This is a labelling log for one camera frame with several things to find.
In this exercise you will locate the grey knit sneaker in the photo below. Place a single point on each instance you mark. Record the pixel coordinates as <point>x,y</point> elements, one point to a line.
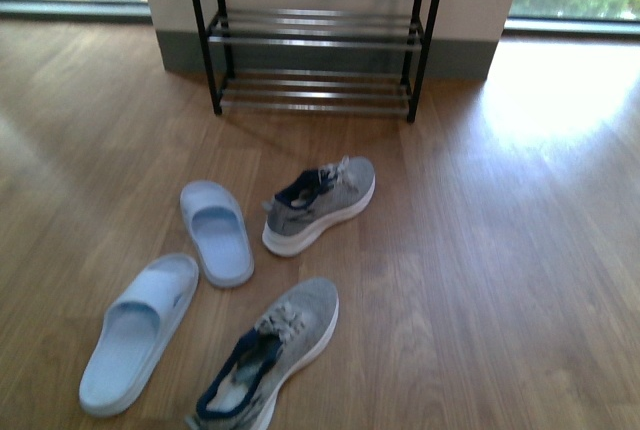
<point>290,334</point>
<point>316,201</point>

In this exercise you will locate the black metal shoe rack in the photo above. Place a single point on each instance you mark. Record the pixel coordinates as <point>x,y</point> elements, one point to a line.
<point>315,60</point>

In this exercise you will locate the light blue slide sandal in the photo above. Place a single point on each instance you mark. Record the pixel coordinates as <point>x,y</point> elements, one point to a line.
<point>214,221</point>
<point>136,330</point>

